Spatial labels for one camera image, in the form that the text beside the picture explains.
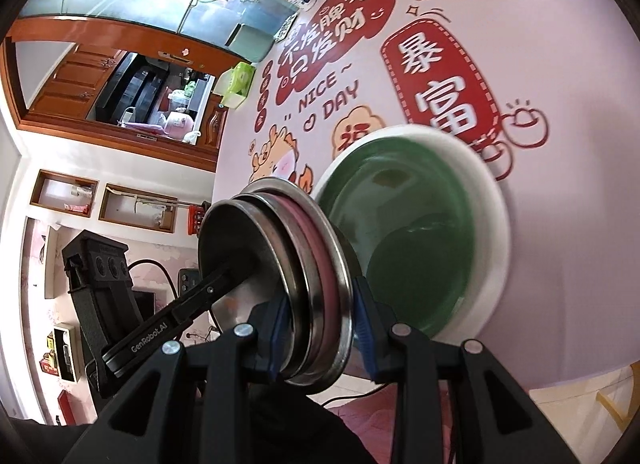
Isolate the recessed wall shelf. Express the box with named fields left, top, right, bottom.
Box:
left=98, top=183, right=179, bottom=235
left=30, top=169, right=100, bottom=219

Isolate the foil blister pack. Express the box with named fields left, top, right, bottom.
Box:
left=275, top=14, right=297, bottom=41

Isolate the yellow wooden chair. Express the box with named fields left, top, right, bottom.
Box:
left=595, top=386, right=638, bottom=432

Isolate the small steel bowl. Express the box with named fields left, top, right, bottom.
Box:
left=197, top=196, right=296, bottom=340

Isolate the pink printed tablecloth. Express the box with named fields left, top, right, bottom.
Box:
left=212, top=0, right=640, bottom=390

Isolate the dark green box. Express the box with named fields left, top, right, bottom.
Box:
left=179, top=268, right=201, bottom=295

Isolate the green white tissue pack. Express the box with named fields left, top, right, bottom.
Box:
left=214, top=61, right=257, bottom=109

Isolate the large white plate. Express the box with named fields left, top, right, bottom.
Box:
left=310, top=124, right=512, bottom=345

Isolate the green plate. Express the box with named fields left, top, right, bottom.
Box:
left=314, top=136, right=476, bottom=340

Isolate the red crate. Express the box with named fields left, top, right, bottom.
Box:
left=187, top=203, right=208, bottom=235

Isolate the pink bowl with steel liner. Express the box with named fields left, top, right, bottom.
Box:
left=235, top=191, right=351, bottom=377

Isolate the large wide-rim steel bowl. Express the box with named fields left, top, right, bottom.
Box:
left=245, top=178, right=362, bottom=387

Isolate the black cable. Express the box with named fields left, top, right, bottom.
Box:
left=127, top=259, right=181, bottom=297

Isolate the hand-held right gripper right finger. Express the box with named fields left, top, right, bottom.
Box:
left=350, top=274, right=553, bottom=464

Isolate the pink electric cooker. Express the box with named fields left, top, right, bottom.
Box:
left=165, top=111, right=198, bottom=140

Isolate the mint green canister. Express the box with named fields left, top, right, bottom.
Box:
left=227, top=23, right=273, bottom=64

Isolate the wooden kitchen cabinet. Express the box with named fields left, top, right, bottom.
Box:
left=0, top=19, right=228, bottom=175

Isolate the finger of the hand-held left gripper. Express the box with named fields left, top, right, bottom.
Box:
left=172, top=266, right=236, bottom=330

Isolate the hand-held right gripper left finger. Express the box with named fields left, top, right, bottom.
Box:
left=95, top=299, right=291, bottom=464

